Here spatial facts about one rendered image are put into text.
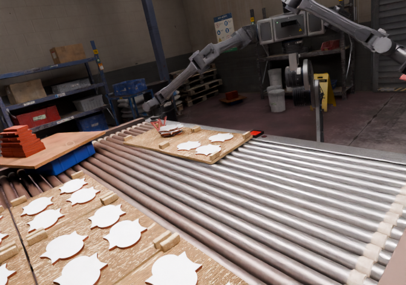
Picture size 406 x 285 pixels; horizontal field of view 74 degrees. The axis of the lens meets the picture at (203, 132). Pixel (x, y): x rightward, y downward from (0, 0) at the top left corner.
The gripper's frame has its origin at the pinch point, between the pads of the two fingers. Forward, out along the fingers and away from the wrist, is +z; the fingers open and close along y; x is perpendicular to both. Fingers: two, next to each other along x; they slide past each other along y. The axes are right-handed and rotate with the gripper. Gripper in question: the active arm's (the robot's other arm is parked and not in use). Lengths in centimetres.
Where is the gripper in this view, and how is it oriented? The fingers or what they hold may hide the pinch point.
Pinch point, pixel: (161, 128)
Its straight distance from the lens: 180.3
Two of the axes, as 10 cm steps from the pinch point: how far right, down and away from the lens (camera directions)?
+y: -3.0, 3.6, -8.8
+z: 1.8, 9.3, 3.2
